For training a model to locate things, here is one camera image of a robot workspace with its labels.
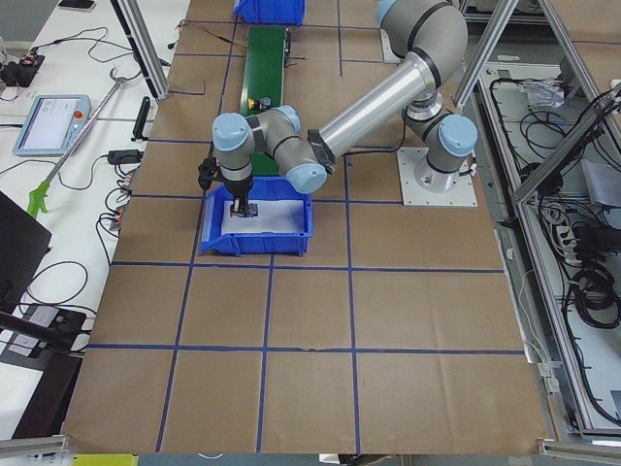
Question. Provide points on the right blue plastic bin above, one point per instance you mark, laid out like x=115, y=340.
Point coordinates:
x=271, y=11

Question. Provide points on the left blue plastic bin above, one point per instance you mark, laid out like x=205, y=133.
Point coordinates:
x=265, y=188

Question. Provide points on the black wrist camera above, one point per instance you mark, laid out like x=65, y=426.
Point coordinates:
x=207, y=173

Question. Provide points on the blue plastic bin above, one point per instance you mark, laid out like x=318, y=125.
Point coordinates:
x=265, y=188
x=271, y=11

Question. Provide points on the green conveyor belt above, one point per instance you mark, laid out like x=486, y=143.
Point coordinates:
x=266, y=49

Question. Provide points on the teach pendant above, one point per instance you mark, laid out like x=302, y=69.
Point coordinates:
x=52, y=124

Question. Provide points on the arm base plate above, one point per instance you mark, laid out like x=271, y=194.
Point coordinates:
x=422, y=186

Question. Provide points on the aluminium frame post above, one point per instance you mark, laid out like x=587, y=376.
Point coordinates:
x=135, y=30

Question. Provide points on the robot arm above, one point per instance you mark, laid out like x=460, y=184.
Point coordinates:
x=430, y=38

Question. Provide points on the green handled reacher grabber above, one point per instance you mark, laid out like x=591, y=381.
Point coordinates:
x=37, y=196

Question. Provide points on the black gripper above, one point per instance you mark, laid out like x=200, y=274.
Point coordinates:
x=237, y=186

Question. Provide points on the black power adapter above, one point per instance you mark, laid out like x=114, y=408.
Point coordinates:
x=120, y=157

